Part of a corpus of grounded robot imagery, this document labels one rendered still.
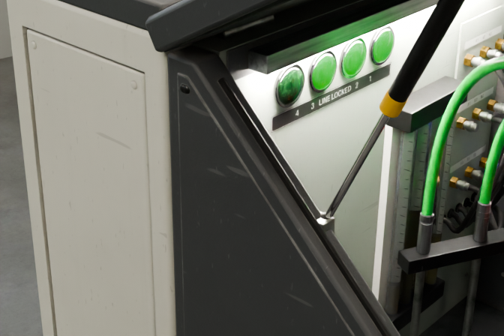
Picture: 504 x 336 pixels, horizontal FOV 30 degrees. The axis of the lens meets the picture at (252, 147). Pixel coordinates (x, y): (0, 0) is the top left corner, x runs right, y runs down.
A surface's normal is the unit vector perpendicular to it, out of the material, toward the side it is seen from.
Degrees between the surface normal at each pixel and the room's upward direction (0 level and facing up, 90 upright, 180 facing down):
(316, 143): 90
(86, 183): 90
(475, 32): 90
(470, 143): 90
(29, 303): 0
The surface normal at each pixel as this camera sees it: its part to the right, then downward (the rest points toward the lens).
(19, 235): 0.01, -0.90
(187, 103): -0.67, 0.32
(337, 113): 0.74, 0.30
